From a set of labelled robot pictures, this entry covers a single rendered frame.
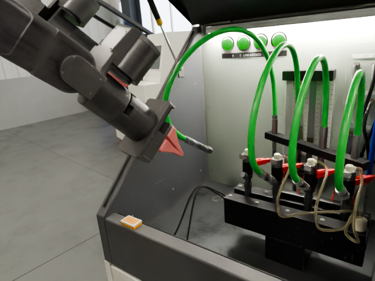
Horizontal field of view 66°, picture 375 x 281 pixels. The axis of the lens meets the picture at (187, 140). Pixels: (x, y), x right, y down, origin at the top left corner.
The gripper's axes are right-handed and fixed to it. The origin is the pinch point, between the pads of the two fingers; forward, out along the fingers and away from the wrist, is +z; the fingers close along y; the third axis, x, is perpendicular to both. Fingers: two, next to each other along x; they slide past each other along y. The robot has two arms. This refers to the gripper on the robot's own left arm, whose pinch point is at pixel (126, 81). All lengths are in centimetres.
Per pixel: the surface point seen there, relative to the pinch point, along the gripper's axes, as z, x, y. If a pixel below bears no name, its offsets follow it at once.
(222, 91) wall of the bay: 29.6, -25.1, 29.5
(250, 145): 26.0, -1.4, -19.0
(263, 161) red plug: 40.8, -5.3, -2.2
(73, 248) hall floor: 44, 95, 161
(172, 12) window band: -6, -270, 513
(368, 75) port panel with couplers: 50, -41, -9
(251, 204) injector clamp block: 43.6, 6.2, -4.0
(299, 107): 27.0, -11.2, -25.3
